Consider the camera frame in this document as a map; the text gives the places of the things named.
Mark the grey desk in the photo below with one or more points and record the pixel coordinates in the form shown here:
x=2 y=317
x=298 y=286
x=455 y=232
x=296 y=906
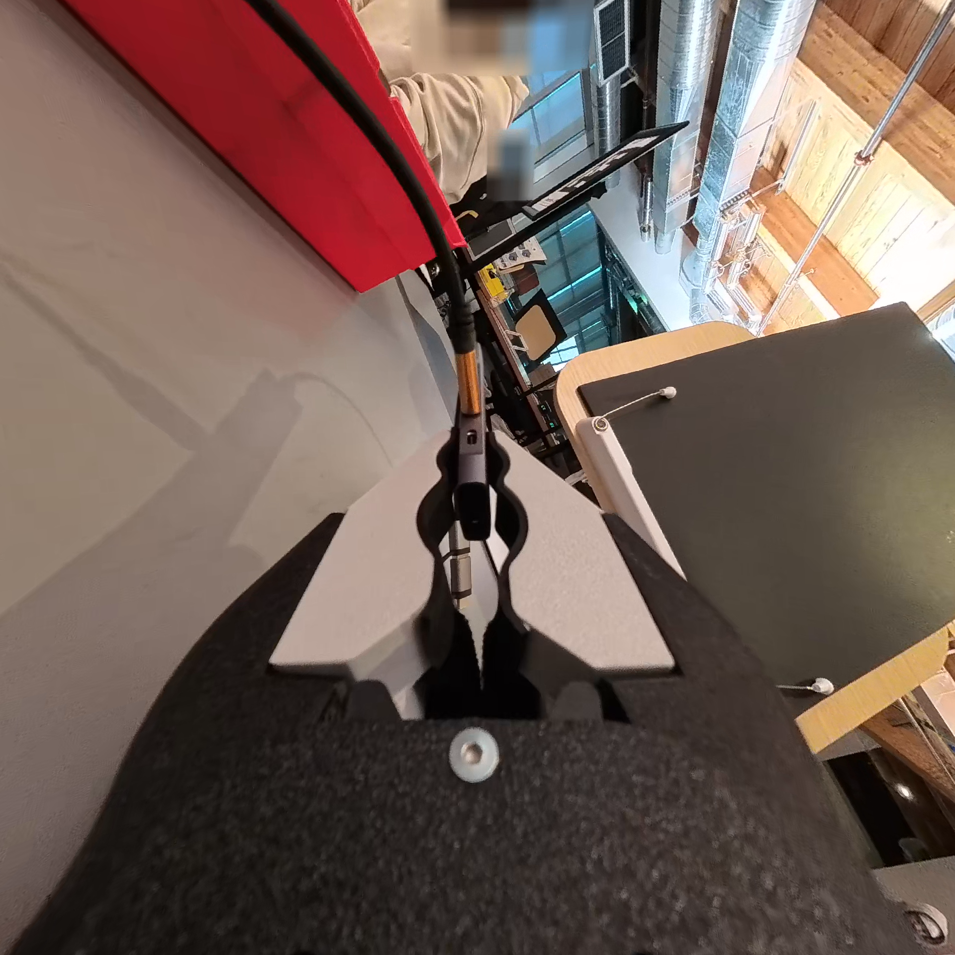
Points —
x=149 y=336

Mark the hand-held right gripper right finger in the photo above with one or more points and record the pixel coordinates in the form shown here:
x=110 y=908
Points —
x=589 y=582

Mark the silver ventilation duct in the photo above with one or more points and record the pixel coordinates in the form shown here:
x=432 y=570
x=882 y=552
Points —
x=753 y=112
x=686 y=112

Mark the yellow box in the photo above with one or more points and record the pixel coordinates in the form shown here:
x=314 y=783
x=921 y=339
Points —
x=496 y=283

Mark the metal ceiling pipe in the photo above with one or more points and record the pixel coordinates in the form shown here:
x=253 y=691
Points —
x=865 y=155

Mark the black panel wooden edge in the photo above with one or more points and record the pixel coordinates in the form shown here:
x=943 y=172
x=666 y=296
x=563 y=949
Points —
x=783 y=485

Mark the red plastic bin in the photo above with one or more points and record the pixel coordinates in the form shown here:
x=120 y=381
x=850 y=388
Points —
x=224 y=89

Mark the grey USB hub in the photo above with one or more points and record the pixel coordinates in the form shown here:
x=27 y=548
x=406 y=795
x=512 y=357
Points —
x=474 y=462

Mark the white air vent grille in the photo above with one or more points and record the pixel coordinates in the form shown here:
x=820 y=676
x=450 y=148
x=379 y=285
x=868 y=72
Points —
x=612 y=41

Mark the black framed marker sign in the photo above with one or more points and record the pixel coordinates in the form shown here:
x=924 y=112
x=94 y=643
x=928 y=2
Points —
x=612 y=168

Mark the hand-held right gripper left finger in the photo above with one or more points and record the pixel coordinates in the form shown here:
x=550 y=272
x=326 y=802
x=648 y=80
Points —
x=365 y=582

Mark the white bar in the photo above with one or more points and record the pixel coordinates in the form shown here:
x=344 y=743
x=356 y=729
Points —
x=627 y=485

